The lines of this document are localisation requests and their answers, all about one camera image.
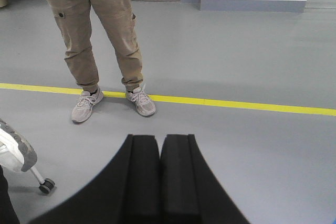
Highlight beige sneaker in view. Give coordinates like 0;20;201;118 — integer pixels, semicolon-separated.
71;87;104;124
125;87;156;117

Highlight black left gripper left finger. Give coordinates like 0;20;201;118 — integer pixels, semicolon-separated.
27;134;161;224

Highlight white sneaker of seated person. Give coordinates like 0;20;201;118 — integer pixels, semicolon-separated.
1;119;37;172

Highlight black trouser legs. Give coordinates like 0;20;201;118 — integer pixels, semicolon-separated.
1;167;20;224

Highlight standing person khaki trousers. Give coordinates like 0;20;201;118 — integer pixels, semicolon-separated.
47;0;143;93

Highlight beige sneaker right in view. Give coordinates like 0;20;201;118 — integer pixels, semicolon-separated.
125;87;156;117

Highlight office chair leg with caster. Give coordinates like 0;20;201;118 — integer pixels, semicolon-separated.
30;166;55;194

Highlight beige sneaker left in view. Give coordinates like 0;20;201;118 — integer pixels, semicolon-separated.
71;87;104;124

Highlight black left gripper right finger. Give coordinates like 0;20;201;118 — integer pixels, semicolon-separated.
160;134;250;224

